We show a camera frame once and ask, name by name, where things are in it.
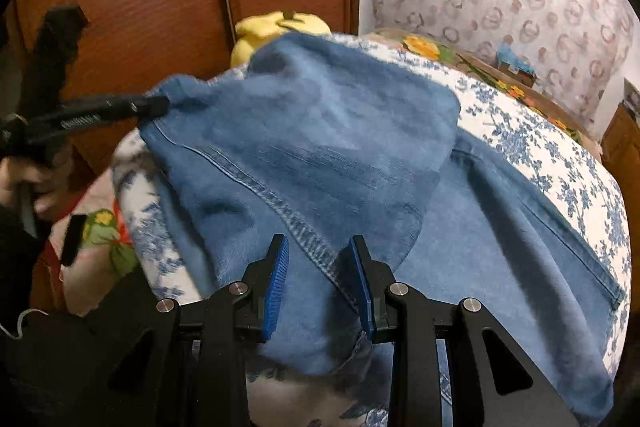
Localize stack of printed papers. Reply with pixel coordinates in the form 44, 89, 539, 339
622, 77, 640, 112

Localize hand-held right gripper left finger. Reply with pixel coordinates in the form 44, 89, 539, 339
75, 234, 291, 427

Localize thin white cable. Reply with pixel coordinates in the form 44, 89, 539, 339
0, 307, 51, 340

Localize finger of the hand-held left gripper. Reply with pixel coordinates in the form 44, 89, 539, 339
107, 93, 171, 122

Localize white blue floral sheet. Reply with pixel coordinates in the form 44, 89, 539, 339
110, 32, 633, 427

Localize colourful floral blanket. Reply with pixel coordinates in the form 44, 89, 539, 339
35, 29, 601, 308

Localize black strap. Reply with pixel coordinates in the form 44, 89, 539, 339
60, 214, 87, 267

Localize small cardboard box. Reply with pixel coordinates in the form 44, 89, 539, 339
497, 57, 537, 88

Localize long wooden cabinet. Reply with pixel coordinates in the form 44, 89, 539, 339
600, 102, 640, 188

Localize blue denim pants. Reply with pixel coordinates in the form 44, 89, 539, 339
140, 32, 626, 427

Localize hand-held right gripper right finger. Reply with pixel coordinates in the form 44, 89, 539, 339
348, 234, 583, 427

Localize yellow plush toy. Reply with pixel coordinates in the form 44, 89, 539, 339
230, 9, 331, 68

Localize person's left hand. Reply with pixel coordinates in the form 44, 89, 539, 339
0, 147, 76, 218

